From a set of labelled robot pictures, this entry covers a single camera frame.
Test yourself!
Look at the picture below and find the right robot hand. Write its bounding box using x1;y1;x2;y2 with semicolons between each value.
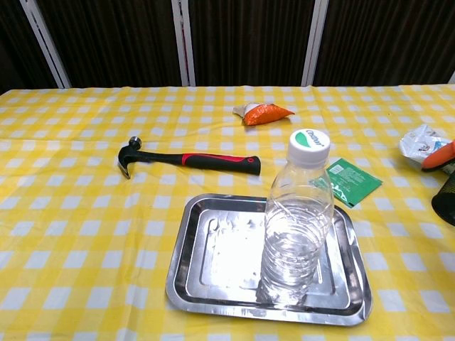
421;139;455;174

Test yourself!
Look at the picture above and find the clear plastic water bottle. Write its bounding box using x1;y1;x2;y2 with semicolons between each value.
256;128;336;311

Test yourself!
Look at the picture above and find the stainless steel tray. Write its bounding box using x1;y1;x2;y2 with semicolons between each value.
165;193;373;325

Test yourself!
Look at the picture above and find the crumpled white plastic bag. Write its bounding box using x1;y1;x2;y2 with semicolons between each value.
398;124;454;172

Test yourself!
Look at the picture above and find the black mesh pen cup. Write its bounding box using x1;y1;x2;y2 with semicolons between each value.
431;172;455;227

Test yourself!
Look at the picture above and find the green flat sachet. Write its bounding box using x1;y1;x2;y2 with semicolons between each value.
310;158;384;210

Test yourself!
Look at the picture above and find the orange white snack packet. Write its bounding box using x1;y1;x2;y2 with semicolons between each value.
232;102;296;126

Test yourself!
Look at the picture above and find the black red claw hammer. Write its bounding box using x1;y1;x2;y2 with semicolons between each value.
118;136;262;180

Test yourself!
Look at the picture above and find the yellow white checked tablecloth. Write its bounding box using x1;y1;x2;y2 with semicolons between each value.
0;84;455;341

